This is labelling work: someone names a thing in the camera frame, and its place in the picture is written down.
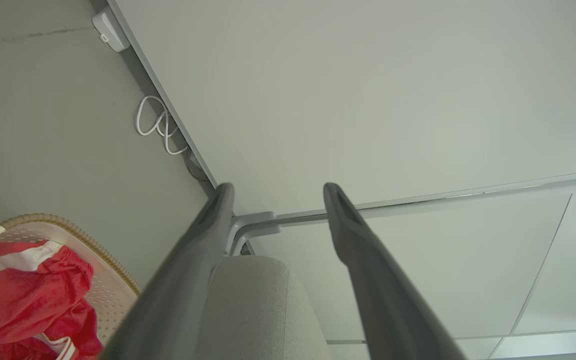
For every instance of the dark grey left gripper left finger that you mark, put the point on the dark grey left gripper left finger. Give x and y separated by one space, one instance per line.
183 280

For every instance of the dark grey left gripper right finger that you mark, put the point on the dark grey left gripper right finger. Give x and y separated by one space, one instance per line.
378 300

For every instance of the red basketball jersey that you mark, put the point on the red basketball jersey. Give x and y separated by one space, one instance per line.
82 330

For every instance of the red shorts with white stripe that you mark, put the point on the red shorts with white stripe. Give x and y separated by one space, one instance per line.
18 295

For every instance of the grey fabric sofa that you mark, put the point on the grey fabric sofa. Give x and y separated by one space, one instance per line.
258 310

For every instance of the beige perforated laundry basket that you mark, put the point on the beige perforated laundry basket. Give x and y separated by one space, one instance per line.
108 295

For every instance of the grey metal frame rail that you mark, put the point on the grey metal frame rail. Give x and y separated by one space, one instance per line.
418 201

